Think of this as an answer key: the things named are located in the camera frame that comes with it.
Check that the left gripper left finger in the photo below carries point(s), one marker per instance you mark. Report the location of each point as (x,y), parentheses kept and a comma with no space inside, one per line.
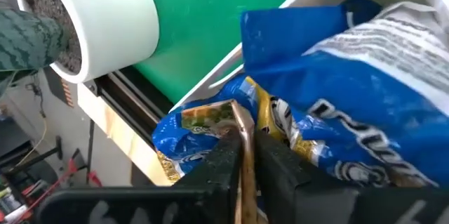
(210,182)

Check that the blue Maruchan noodle pack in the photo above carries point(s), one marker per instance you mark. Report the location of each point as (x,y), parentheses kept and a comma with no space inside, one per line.
(196,139)
(386,41)

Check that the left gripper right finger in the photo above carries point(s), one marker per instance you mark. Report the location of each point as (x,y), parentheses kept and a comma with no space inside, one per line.
(298,189)

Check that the snake plant in white pot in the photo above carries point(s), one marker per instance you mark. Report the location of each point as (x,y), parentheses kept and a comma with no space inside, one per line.
(115,17)

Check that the black hazard striped floor mat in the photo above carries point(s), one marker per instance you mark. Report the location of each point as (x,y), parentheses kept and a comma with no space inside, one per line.
(66,92)

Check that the black aluminium table frame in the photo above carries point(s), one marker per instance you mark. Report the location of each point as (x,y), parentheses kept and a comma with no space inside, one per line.
(137,104)

